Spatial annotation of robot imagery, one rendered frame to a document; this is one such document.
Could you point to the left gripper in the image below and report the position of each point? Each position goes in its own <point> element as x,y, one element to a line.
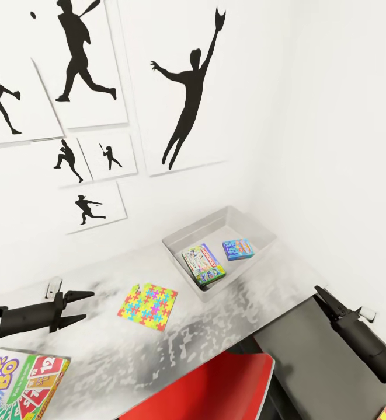
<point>49,314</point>

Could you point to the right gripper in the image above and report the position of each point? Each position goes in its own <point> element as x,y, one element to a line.
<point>346,323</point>

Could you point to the toy box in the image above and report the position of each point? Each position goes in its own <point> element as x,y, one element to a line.
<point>222,226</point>

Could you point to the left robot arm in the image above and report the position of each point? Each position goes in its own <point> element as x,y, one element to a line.
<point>46,314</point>

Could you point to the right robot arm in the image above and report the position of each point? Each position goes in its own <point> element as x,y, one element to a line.
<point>355,327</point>

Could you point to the board game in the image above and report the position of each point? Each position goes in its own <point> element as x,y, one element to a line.
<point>203,265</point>
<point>28,383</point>
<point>237,249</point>

